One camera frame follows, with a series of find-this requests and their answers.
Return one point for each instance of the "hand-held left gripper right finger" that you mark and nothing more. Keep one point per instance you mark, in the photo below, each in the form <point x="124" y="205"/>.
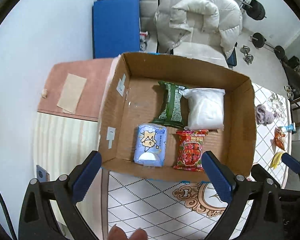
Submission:
<point x="218" y="178"/>

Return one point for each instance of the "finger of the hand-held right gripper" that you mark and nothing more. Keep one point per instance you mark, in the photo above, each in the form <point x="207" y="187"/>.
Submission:
<point x="262" y="173"/>
<point x="292" y="162"/>

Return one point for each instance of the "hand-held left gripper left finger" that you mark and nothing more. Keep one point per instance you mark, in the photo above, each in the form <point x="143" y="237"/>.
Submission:
<point x="87" y="178"/>

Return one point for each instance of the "brown cardboard box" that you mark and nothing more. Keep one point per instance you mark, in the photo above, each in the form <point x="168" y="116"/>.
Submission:
<point x="130" y="105"/>

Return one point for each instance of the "person's left hand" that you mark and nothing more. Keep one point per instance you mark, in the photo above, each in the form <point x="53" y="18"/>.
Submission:
<point x="120" y="233"/>

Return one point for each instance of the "yellow packet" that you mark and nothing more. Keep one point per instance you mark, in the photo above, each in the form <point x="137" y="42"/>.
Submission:
<point x="277" y="159"/>

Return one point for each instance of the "orange snack packet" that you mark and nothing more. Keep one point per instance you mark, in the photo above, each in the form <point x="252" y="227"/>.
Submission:
<point x="280" y="138"/>

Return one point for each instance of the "blue and white bottle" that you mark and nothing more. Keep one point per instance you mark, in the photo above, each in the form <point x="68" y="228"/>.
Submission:
<point x="290" y="128"/>

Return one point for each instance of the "red patterned snack packet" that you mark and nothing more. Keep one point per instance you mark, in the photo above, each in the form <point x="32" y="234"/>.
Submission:
<point x="190" y="150"/>

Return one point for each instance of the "cream striped cloth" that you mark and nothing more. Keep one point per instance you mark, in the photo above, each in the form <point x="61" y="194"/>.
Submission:
<point x="65" y="142"/>

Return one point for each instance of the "purple cloth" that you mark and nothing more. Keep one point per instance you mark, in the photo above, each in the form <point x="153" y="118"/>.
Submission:
<point x="263" y="113"/>

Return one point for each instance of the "clear plastic wrapper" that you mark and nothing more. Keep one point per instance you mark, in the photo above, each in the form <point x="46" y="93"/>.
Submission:
<point x="276" y="103"/>

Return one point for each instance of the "white diamond-pattern tablecloth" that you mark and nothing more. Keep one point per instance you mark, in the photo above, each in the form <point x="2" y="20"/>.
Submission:
<point x="150" y="205"/>

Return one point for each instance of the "white plastic bag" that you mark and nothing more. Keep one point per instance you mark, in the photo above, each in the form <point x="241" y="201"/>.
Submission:
<point x="206" y="110"/>

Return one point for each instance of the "blue cartoon tissue pack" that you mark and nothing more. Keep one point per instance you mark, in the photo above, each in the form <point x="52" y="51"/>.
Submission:
<point x="150" y="142"/>

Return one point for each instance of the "brown paper sheet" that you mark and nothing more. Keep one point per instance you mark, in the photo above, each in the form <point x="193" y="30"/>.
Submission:
<point x="72" y="92"/>

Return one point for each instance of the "green snack packet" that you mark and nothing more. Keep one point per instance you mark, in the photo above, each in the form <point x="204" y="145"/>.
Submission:
<point x="171" y="105"/>

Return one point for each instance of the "black weight bench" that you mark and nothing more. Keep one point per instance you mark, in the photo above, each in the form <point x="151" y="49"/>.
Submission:
<point x="293" y="70"/>

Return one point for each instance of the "small white crumpled object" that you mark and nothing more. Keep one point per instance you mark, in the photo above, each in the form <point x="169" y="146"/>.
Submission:
<point x="44" y="93"/>

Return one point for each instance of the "chrome dumbbell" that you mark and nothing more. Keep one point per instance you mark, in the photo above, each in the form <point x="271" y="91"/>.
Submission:
<point x="247" y="55"/>

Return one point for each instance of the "blue cushion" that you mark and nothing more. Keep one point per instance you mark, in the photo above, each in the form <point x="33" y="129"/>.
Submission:
<point x="232" y="58"/>

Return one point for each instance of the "small red and white item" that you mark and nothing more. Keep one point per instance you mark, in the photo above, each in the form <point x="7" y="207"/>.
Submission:
<point x="143" y="40"/>

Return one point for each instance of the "blue folded mat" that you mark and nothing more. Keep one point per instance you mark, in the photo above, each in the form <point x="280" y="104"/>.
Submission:
<point x="115" y="27"/>

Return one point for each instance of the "barbell with black plate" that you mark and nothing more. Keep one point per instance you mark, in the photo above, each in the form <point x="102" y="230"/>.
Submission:
<point x="258" y="10"/>

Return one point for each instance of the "white down jacket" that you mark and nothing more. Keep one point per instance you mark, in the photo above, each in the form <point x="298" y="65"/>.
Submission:
<point x="215" y="17"/>

